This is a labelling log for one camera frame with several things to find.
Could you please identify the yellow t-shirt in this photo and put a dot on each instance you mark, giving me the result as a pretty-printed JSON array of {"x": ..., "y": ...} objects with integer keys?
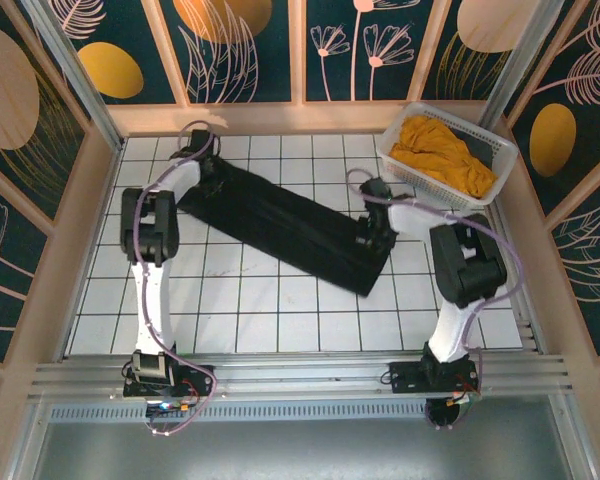
[{"x": 440, "y": 155}]

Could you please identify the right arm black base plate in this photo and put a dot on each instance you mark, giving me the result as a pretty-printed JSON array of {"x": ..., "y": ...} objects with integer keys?
[{"x": 407, "y": 377}]

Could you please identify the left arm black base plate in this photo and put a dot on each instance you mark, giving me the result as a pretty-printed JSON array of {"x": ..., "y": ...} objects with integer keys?
[{"x": 195, "y": 380}]

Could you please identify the aluminium mounting rail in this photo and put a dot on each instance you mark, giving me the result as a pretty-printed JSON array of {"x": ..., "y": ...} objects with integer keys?
[{"x": 305, "y": 372}]

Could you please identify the white plastic basket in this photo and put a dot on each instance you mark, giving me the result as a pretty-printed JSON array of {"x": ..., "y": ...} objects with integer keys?
[{"x": 502, "y": 150}]

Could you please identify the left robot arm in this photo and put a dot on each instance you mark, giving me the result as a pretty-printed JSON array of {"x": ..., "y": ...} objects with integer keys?
[{"x": 152, "y": 300}]

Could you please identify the black t-shirt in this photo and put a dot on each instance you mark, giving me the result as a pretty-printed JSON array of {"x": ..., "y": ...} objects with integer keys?
[{"x": 280, "y": 220}]

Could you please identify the aluminium frame post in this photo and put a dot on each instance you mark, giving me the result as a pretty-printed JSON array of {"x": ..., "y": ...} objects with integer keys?
[
  {"x": 75, "y": 75},
  {"x": 512, "y": 65}
]

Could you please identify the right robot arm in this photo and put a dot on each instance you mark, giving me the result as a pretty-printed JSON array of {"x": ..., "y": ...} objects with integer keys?
[{"x": 470, "y": 270}]

